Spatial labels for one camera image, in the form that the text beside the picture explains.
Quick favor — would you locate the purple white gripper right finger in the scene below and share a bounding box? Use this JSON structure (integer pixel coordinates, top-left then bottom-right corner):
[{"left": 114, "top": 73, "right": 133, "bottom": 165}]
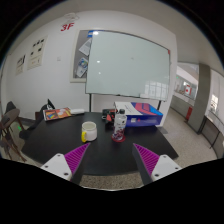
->
[{"left": 132, "top": 143, "right": 181, "bottom": 185}]

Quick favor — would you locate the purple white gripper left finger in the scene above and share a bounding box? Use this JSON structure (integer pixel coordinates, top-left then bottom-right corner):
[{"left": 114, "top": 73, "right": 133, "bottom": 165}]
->
[{"left": 41, "top": 143, "right": 90, "bottom": 184}]

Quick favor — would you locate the clear plastic water bottle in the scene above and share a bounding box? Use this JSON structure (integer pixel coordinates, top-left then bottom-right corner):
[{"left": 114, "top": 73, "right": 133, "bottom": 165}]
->
[{"left": 113, "top": 109, "right": 127, "bottom": 139}]

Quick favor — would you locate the red round coaster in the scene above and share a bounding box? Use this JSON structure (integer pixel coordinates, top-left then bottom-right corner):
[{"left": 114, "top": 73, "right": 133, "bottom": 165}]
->
[{"left": 111, "top": 134, "right": 126, "bottom": 143}]

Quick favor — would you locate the blue cardboard box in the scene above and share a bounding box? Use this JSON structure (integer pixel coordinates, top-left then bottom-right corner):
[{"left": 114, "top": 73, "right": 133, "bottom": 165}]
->
[{"left": 114, "top": 102, "right": 163, "bottom": 127}]

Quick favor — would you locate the white small flat object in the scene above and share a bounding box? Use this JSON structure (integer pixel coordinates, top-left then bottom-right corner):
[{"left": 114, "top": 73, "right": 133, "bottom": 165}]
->
[{"left": 70, "top": 109, "right": 85, "bottom": 115}]

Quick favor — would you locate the colourful book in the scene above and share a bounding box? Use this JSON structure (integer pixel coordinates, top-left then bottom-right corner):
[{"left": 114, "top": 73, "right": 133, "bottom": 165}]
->
[{"left": 43, "top": 108, "right": 71, "bottom": 121}]

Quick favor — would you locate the black red small device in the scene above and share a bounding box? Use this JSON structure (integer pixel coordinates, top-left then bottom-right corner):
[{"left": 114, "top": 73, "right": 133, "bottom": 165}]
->
[{"left": 102, "top": 109, "right": 116, "bottom": 124}]

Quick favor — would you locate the wooden chair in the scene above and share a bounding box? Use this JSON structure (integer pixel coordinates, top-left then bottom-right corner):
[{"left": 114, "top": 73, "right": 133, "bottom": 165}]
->
[{"left": 0, "top": 101, "right": 26, "bottom": 162}]

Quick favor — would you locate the whiteboard on stand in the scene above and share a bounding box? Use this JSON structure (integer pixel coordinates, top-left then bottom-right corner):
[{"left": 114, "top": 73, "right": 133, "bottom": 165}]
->
[{"left": 86, "top": 31, "right": 170, "bottom": 101}]

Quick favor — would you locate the grey pinboard with papers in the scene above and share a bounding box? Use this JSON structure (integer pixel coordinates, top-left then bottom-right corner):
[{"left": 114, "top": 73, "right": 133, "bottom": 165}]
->
[{"left": 70, "top": 30, "right": 92, "bottom": 83}]

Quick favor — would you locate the white mug yellow handle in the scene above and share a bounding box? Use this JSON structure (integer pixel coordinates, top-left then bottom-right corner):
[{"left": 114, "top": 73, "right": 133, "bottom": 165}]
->
[{"left": 81, "top": 121, "right": 97, "bottom": 143}]

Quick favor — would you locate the white wall poster left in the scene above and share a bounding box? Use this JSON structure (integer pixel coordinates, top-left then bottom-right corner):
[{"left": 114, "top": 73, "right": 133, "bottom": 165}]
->
[{"left": 16, "top": 54, "right": 26, "bottom": 75}]

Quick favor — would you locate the white wall poster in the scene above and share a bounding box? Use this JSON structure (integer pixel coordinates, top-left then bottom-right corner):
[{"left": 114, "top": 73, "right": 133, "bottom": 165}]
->
[
  {"left": 16, "top": 54, "right": 26, "bottom": 75},
  {"left": 27, "top": 37, "right": 47, "bottom": 70}
]

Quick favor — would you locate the white wall poster right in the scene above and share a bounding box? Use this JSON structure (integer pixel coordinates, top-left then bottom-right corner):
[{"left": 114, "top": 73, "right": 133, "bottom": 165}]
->
[{"left": 27, "top": 37, "right": 47, "bottom": 70}]

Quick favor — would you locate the red 3F wall sign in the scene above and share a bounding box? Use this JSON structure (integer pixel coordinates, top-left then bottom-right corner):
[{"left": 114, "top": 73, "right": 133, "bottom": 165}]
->
[{"left": 60, "top": 22, "right": 74, "bottom": 32}]

